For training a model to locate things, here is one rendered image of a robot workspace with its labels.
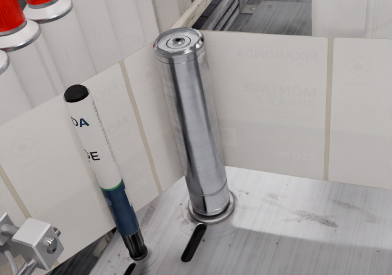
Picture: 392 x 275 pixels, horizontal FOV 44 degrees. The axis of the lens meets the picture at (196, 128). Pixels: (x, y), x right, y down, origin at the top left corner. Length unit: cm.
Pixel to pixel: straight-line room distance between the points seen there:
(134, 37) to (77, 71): 11
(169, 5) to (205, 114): 34
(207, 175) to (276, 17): 39
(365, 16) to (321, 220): 20
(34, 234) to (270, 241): 21
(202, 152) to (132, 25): 25
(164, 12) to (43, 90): 26
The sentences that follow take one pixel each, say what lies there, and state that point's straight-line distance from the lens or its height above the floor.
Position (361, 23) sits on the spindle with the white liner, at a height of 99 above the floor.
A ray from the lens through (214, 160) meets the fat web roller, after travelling 41.
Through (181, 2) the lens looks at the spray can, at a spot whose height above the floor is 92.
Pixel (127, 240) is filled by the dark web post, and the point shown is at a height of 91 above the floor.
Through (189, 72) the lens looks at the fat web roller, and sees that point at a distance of 35.
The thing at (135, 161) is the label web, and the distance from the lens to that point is 40.
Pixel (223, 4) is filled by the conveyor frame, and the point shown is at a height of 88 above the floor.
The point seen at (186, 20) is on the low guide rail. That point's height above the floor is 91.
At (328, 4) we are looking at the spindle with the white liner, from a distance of 51.
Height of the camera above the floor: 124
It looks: 41 degrees down
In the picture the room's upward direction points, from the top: 11 degrees counter-clockwise
